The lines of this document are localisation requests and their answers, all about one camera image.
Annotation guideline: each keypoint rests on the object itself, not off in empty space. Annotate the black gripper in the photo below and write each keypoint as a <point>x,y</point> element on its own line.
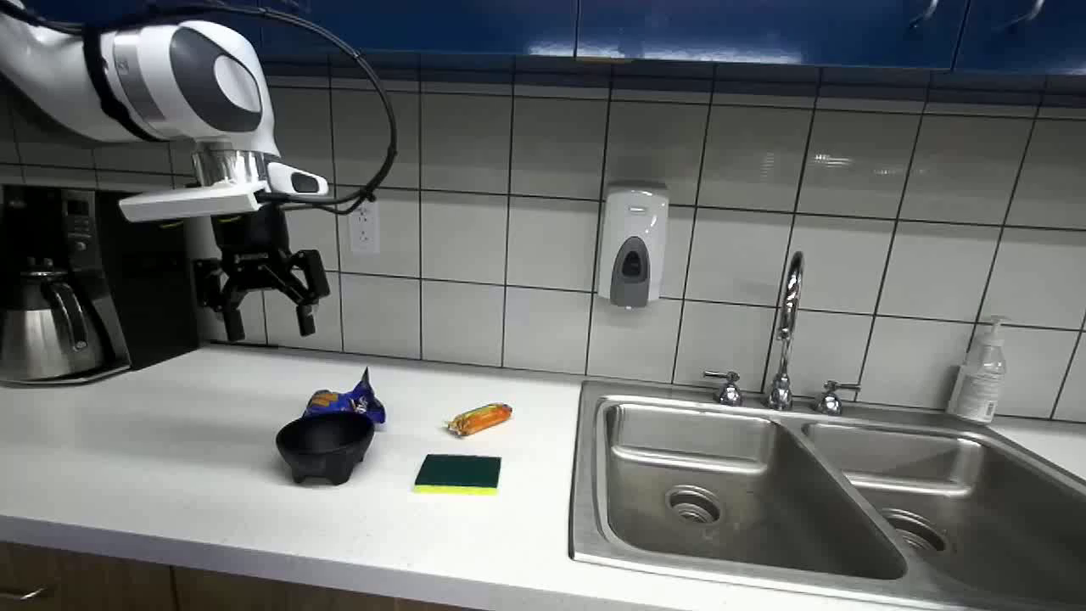
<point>252,253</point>

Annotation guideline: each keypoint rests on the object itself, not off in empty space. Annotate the orange candy bar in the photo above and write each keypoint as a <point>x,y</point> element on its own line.
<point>480,418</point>

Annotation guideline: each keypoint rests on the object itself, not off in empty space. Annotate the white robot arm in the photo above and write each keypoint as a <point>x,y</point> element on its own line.
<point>160,83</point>

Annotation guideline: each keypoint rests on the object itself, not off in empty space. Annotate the black bowl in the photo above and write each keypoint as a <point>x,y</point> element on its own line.
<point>325,445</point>

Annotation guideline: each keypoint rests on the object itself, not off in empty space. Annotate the black coffee maker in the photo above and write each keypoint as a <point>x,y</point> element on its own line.
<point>137,271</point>

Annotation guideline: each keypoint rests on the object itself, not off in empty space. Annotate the blue chip bag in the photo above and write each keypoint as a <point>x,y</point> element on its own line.
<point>362,399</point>

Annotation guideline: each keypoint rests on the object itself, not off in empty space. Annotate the steel coffee carafe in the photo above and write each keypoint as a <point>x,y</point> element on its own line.
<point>55,330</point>

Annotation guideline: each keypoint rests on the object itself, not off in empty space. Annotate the green yellow sponge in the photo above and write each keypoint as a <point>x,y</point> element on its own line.
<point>461,473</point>

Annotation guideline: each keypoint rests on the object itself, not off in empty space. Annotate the blue upper cabinets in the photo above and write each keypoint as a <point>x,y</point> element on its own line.
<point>928,37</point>

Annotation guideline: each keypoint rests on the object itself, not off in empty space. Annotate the wooden lower cabinets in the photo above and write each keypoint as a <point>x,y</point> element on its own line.
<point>34,578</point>

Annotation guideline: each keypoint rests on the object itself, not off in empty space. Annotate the chrome faucet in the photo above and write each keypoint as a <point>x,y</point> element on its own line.
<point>780,391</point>

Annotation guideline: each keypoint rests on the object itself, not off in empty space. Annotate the stainless double sink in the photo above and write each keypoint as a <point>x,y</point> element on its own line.
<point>868,506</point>

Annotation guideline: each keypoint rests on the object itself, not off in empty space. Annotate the clear soap bottle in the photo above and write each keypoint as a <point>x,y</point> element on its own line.
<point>979,380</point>

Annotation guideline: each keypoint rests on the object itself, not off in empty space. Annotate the white wall outlet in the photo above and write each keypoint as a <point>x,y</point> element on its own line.
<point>364,229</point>

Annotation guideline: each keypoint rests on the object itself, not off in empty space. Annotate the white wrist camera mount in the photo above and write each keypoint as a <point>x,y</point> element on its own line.
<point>241,187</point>

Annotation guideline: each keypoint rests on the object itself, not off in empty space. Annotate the white wall soap dispenser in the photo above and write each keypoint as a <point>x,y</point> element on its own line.
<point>632,247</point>

